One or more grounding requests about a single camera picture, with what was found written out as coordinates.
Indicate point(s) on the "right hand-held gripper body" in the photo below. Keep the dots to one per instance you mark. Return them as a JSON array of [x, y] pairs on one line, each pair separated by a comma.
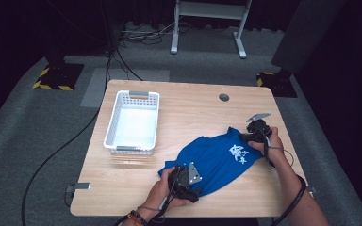
[[257, 127]]

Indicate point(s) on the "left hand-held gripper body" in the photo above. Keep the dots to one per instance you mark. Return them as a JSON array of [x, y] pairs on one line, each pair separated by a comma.
[[179, 180]]

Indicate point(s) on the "blue t-shirt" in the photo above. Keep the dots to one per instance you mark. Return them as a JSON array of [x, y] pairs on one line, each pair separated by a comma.
[[213, 157]]

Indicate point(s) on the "white plastic basket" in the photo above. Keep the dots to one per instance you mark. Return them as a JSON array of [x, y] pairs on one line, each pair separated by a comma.
[[132, 125]]

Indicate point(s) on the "person's left hand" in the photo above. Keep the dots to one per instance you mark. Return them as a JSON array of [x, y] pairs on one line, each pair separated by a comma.
[[157, 194]]

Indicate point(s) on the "person's right hand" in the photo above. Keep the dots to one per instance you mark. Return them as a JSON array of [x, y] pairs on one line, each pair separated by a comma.
[[275, 147]]

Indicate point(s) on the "grey table grommet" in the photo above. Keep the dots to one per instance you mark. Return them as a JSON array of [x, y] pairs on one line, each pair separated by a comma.
[[224, 97]]

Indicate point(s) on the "black yellow-striped stand base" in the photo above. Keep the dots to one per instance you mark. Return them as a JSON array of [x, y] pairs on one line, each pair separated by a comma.
[[59, 77], [276, 84]]

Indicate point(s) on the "metal table clamp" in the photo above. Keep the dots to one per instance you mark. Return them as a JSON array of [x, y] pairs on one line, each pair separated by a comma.
[[81, 186], [311, 189]]

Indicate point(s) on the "dark grey column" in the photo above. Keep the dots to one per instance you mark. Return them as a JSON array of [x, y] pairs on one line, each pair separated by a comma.
[[304, 37]]

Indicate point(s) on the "white metal stand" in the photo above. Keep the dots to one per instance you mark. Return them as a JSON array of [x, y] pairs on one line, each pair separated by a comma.
[[207, 9]]

